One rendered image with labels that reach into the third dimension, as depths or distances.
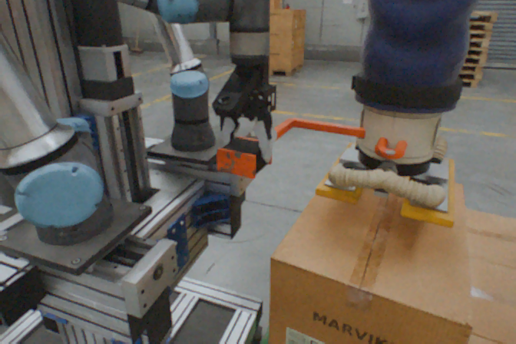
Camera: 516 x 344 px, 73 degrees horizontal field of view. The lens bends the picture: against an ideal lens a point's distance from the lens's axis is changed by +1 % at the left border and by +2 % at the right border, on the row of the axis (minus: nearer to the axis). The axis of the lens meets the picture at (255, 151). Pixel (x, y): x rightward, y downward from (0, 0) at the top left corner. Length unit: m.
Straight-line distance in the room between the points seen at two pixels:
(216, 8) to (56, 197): 0.38
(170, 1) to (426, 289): 0.71
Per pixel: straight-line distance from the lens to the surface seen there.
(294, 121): 0.92
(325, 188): 0.84
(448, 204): 0.87
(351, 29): 10.22
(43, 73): 0.95
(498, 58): 10.43
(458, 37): 0.82
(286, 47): 7.78
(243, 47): 0.64
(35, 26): 0.93
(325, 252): 0.85
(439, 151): 1.05
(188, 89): 1.08
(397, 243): 0.93
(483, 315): 1.45
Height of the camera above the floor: 1.48
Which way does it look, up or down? 23 degrees down
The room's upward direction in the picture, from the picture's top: straight up
